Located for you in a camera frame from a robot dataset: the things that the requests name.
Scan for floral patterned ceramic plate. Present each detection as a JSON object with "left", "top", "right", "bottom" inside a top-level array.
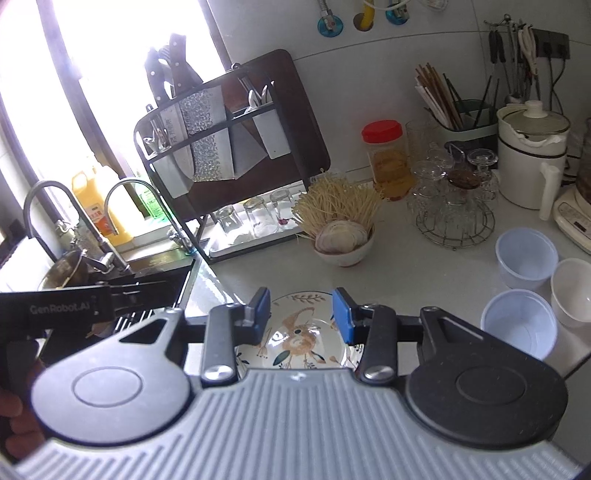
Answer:
[{"left": 235, "top": 291, "right": 363, "bottom": 376}]

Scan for translucent plastic bowl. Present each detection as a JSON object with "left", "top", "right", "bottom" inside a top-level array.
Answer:
[
  {"left": 495, "top": 227, "right": 559, "bottom": 291},
  {"left": 481, "top": 289, "right": 558, "bottom": 360}
]

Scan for white ceramic bowl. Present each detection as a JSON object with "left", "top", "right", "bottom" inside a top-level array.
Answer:
[{"left": 551, "top": 258, "right": 591, "bottom": 328}]

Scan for chrome kitchen faucet right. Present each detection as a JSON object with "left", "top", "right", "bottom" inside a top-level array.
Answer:
[{"left": 104, "top": 177, "right": 194, "bottom": 254}]

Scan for chrome kitchen faucet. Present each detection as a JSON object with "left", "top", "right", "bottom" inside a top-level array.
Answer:
[
  {"left": 104, "top": 177, "right": 194, "bottom": 254},
  {"left": 23, "top": 180, "right": 92, "bottom": 260}
]

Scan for chrome kitchen faucet left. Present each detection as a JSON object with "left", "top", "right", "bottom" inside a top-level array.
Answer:
[{"left": 23, "top": 180, "right": 92, "bottom": 260}]

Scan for hanging kitchen utensils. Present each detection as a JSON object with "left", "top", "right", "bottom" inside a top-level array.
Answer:
[{"left": 485, "top": 14, "right": 541, "bottom": 103}]

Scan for person's hand holding gripper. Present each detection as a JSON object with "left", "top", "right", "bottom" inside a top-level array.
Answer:
[{"left": 1, "top": 389, "right": 45, "bottom": 460}]

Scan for bowl with noodles and onion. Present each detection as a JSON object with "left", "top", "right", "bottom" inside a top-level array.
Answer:
[{"left": 293, "top": 172, "right": 384, "bottom": 268}]

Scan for white drip tray with glasses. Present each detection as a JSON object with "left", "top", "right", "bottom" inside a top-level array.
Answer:
[{"left": 202, "top": 181, "right": 305, "bottom": 259}]

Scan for green bottle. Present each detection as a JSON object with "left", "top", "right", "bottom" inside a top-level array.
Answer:
[{"left": 135, "top": 184, "right": 166, "bottom": 222}]

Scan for red lid plastic jar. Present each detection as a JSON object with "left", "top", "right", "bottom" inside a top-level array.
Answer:
[{"left": 362, "top": 120, "right": 414, "bottom": 201}]

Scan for steel pot in sink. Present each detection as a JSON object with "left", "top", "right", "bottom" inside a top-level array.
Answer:
[{"left": 38, "top": 249, "right": 89, "bottom": 290}]

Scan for dark wooden cutting board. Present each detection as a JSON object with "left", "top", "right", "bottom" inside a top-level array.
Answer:
[{"left": 186, "top": 49, "right": 331, "bottom": 215}]

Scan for yellow detergent bottle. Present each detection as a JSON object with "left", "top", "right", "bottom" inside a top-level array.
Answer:
[{"left": 71, "top": 162, "right": 143, "bottom": 246}]

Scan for black left handheld gripper device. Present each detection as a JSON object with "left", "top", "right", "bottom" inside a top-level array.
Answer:
[{"left": 1, "top": 265, "right": 190, "bottom": 365}]

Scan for black knife rack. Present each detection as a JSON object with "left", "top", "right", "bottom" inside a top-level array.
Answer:
[{"left": 133, "top": 34, "right": 311, "bottom": 264}]

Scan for chopstick holder with chopsticks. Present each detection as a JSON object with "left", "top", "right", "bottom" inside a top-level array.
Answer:
[{"left": 415, "top": 63, "right": 498, "bottom": 151}]

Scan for cream blender base appliance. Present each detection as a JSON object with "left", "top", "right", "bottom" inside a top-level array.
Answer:
[{"left": 553, "top": 119, "right": 591, "bottom": 254}]

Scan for white electric kettle pot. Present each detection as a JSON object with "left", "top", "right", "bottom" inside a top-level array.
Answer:
[{"left": 497, "top": 100, "right": 570, "bottom": 221}]

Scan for yellow gas pipe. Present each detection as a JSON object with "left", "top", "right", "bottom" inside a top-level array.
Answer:
[{"left": 353, "top": 0, "right": 376, "bottom": 32}]

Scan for wire rack with glass cups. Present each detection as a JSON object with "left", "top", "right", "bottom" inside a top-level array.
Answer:
[{"left": 407, "top": 120, "right": 500, "bottom": 250}]

